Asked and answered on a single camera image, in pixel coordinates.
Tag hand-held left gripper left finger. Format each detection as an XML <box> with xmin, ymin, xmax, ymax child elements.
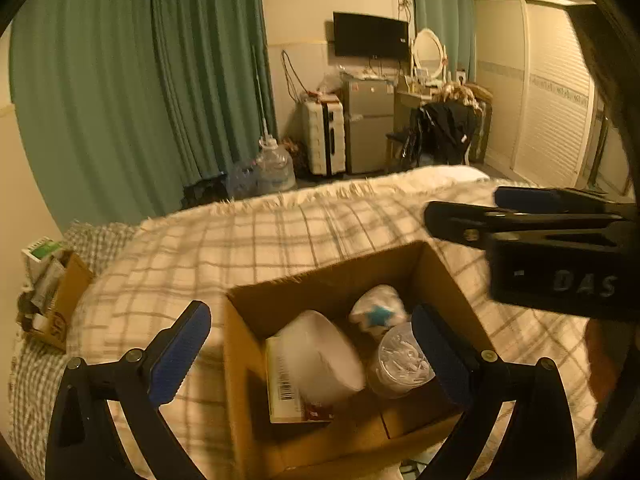
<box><xmin>45</xmin><ymin>300</ymin><xmax>213</xmax><ymax>480</ymax></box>

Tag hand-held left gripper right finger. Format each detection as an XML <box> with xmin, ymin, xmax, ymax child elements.
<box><xmin>410</xmin><ymin>303</ymin><xmax>576</xmax><ymax>480</ymax></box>

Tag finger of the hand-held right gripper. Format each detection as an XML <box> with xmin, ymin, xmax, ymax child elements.
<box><xmin>423</xmin><ymin>201</ymin><xmax>627</xmax><ymax>250</ymax></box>
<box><xmin>494</xmin><ymin>186</ymin><xmax>629</xmax><ymax>217</ymax></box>

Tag large cardboard box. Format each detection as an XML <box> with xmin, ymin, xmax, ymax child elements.
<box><xmin>222</xmin><ymin>240</ymin><xmax>501</xmax><ymax>480</ymax></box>

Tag clear cotton swab container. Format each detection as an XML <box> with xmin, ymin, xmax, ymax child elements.
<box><xmin>367</xmin><ymin>322</ymin><xmax>437</xmax><ymax>400</ymax></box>

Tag white bag with blue star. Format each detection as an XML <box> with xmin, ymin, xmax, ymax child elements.
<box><xmin>349</xmin><ymin>284</ymin><xmax>407</xmax><ymax>335</ymax></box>

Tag chair with dark clothes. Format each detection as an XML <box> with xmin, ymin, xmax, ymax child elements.
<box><xmin>385</xmin><ymin>100</ymin><xmax>481</xmax><ymax>167</ymax></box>

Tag flat box with barcode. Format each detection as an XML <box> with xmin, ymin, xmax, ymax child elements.
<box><xmin>265</xmin><ymin>335</ymin><xmax>335</xmax><ymax>424</ymax></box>

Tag white sliding wardrobe doors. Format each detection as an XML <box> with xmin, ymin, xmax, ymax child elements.
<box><xmin>472</xmin><ymin>0</ymin><xmax>608</xmax><ymax>191</ymax></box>

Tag small cardboard box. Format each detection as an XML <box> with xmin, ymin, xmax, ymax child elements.
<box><xmin>16</xmin><ymin>250</ymin><xmax>95</xmax><ymax>352</ymax></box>

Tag wooden dressing table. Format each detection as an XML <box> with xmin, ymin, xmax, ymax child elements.
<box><xmin>393</xmin><ymin>74</ymin><xmax>451</xmax><ymax>121</ymax></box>

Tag silver mini fridge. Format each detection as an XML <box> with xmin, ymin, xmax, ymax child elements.
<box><xmin>340</xmin><ymin>71</ymin><xmax>397</xmax><ymax>176</ymax></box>

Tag grey checked bed sheet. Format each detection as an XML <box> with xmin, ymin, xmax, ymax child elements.
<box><xmin>7</xmin><ymin>220</ymin><xmax>146</xmax><ymax>476</ymax></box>

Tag cream plaid blanket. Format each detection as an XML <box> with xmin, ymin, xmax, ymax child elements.
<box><xmin>65</xmin><ymin>165</ymin><xmax>621</xmax><ymax>480</ymax></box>

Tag white suitcase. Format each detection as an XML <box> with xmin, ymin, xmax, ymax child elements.
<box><xmin>301</xmin><ymin>96</ymin><xmax>347</xmax><ymax>177</ymax></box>

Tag black bag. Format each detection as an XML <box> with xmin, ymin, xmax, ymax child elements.
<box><xmin>181</xmin><ymin>172</ymin><xmax>231</xmax><ymax>209</ymax></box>

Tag green and white carton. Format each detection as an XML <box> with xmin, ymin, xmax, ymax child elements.
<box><xmin>21</xmin><ymin>239</ymin><xmax>67</xmax><ymax>273</ymax></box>

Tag oval white vanity mirror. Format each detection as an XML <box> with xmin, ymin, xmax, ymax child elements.
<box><xmin>411</xmin><ymin>28</ymin><xmax>447</xmax><ymax>86</ymax></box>

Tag pack of water bottles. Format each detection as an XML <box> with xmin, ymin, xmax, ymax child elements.
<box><xmin>226</xmin><ymin>157</ymin><xmax>261</xmax><ymax>200</ymax></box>

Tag large clear water jug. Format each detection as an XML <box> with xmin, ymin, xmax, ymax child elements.
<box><xmin>255</xmin><ymin>135</ymin><xmax>296</xmax><ymax>195</ymax></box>

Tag green curtain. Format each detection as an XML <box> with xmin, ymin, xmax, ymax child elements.
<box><xmin>9</xmin><ymin>0</ymin><xmax>279</xmax><ymax>221</ymax></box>
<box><xmin>409</xmin><ymin>0</ymin><xmax>477</xmax><ymax>83</ymax></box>

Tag black wall television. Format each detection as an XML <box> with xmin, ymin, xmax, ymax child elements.
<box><xmin>332</xmin><ymin>11</ymin><xmax>410</xmax><ymax>59</ymax></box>

